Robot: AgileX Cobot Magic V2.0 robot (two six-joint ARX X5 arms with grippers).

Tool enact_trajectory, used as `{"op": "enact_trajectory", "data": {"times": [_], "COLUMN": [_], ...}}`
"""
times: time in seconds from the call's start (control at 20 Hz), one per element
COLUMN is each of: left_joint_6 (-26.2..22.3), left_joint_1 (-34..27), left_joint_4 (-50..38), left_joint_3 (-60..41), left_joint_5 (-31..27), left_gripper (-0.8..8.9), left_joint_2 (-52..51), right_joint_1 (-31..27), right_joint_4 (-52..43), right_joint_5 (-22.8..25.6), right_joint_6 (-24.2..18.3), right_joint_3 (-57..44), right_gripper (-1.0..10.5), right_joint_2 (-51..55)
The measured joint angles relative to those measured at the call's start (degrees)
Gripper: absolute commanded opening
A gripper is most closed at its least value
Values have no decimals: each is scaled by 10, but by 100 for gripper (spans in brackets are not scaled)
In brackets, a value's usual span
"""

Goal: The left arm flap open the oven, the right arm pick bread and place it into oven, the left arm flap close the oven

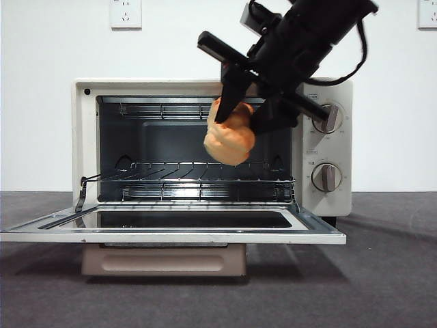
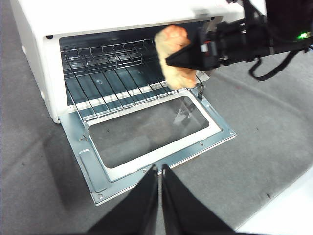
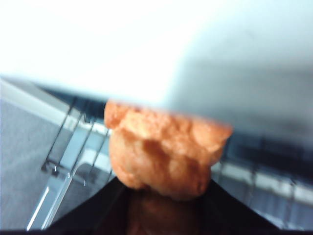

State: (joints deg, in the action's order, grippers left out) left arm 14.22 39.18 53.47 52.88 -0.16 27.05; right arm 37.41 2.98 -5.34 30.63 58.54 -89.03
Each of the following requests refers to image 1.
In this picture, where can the white Toshiba toaster oven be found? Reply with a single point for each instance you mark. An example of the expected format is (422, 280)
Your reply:
(83, 136)

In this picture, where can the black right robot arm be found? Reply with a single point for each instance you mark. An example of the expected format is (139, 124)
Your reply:
(327, 17)

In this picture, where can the orange bread roll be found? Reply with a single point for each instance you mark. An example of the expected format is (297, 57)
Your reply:
(228, 143)

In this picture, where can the beige oven timer knob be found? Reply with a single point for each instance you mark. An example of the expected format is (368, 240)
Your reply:
(327, 177)

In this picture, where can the beige oven temperature knob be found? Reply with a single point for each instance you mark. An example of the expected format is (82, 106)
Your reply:
(336, 116)

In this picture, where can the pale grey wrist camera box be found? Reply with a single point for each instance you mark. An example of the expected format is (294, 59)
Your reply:
(249, 18)

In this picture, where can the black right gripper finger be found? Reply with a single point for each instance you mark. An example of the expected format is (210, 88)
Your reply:
(273, 118)
(230, 99)

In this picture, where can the white wall socket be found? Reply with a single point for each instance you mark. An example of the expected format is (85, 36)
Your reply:
(125, 15)
(428, 17)

